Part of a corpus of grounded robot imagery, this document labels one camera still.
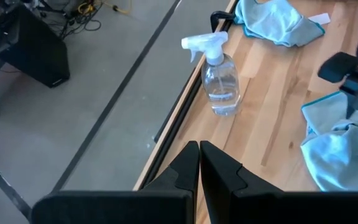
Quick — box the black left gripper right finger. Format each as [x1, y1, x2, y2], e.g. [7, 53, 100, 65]
[200, 140, 358, 224]

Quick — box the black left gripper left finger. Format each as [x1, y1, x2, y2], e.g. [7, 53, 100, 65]
[31, 140, 200, 224]

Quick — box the light blue microfiber towel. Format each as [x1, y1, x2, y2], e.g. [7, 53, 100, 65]
[300, 90, 358, 192]
[234, 0, 331, 48]

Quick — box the black computer tower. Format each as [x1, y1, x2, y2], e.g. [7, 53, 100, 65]
[0, 4, 71, 88]

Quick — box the black aluminium table frame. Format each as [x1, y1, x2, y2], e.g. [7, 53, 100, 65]
[141, 10, 236, 191]

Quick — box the black floor cable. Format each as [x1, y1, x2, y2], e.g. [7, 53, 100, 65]
[39, 0, 103, 40]

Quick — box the yellow floor cable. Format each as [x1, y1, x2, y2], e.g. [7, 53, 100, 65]
[78, 0, 133, 16]

